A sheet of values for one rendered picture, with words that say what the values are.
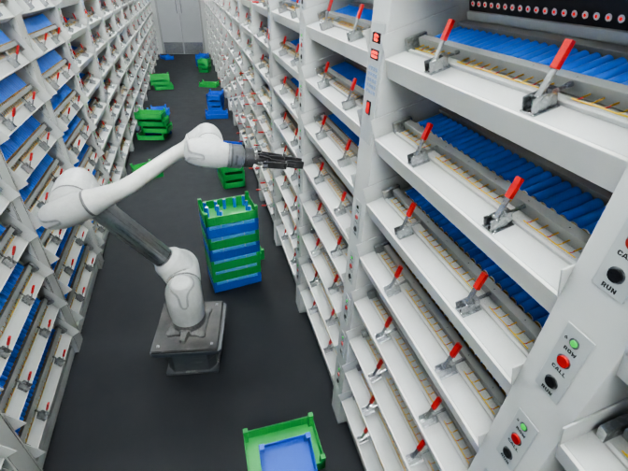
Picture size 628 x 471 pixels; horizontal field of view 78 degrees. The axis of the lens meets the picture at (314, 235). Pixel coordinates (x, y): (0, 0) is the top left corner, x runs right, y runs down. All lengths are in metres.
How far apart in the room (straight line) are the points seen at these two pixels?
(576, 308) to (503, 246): 0.14
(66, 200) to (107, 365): 0.97
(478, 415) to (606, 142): 0.56
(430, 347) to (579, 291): 0.47
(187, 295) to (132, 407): 0.58
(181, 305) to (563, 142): 1.56
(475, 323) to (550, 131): 0.37
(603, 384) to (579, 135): 0.30
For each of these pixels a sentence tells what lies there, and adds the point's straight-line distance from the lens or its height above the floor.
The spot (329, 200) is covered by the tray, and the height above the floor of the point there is 0.93.
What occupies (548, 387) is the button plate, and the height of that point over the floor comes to 1.18.
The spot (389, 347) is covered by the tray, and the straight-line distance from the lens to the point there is 1.20.
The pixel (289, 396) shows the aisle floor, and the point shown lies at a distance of 1.97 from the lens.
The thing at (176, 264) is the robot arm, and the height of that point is 0.50.
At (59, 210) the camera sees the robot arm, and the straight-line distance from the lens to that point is 1.61.
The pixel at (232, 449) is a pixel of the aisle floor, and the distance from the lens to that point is 1.86.
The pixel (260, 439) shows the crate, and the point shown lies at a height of 0.00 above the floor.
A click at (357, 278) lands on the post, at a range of 1.26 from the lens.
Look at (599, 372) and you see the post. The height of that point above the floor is 1.26.
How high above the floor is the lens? 1.64
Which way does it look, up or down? 34 degrees down
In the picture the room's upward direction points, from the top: 2 degrees clockwise
